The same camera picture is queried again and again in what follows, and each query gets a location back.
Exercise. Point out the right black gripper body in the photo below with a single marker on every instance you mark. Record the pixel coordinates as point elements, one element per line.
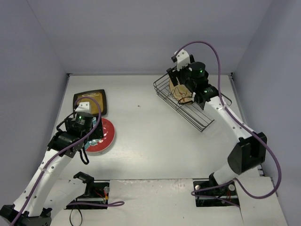
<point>176,76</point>

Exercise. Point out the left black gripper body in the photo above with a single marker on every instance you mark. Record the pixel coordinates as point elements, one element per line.
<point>98,128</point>

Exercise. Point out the round red teal plate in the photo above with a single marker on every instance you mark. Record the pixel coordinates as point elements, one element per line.
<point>103,144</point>

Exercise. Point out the round bird pattern plate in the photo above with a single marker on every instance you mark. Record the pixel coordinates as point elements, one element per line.
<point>180,93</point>

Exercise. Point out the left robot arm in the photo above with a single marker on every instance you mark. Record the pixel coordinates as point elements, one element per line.
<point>38,205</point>

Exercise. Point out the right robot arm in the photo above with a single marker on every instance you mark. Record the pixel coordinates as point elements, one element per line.
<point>248,147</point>

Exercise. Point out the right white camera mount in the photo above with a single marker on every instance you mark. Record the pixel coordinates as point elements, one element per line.
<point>182,59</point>

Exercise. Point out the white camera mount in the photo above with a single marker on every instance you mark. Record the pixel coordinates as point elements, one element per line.
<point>182,59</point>
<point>83,107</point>

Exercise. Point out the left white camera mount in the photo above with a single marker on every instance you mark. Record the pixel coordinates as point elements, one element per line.
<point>83,107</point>

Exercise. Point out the black wire dish rack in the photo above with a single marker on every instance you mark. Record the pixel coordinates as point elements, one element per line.
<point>192,113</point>

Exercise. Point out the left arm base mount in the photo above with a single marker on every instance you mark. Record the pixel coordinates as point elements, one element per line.
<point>98,195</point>

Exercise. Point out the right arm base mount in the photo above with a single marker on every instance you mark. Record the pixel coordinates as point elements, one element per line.
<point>217,197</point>

